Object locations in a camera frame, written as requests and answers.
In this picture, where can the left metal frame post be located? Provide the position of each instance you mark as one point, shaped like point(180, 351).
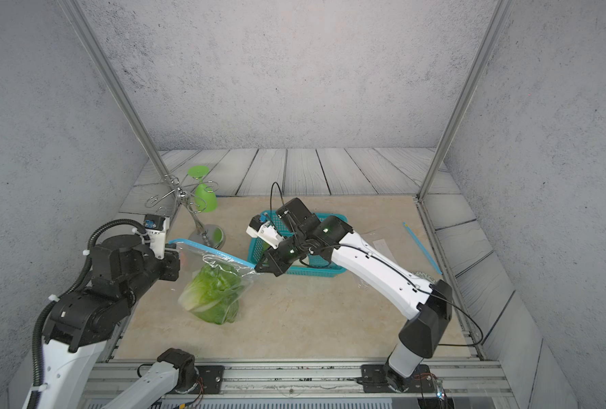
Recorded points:
point(90, 42)

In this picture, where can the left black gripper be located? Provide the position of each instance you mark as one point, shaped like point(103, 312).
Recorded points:
point(172, 259)

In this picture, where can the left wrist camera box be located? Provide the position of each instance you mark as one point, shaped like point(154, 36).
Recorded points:
point(156, 227)

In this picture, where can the right metal frame post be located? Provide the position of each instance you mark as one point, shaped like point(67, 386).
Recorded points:
point(483, 54)

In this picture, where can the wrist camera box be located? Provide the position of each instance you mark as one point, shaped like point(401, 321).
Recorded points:
point(260, 227)
point(156, 227)

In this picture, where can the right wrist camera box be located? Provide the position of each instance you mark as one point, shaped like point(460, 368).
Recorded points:
point(260, 227)

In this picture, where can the chinese cabbage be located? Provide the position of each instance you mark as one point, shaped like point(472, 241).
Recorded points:
point(219, 276)
point(217, 307)

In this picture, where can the green plastic goblet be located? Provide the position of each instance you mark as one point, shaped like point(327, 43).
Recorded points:
point(203, 198)

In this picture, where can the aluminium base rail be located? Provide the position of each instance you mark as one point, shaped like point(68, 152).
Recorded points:
point(344, 379)

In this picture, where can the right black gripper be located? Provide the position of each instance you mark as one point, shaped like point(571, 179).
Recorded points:
point(276, 265)

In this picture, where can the metal frame post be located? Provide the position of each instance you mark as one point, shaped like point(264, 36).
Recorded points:
point(483, 54)
point(90, 42)

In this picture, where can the clear zipper bag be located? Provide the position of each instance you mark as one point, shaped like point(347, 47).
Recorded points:
point(193, 256)
point(402, 246)

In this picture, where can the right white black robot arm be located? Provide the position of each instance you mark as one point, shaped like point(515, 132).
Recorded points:
point(427, 308)

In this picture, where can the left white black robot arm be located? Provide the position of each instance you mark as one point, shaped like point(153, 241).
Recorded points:
point(74, 328)

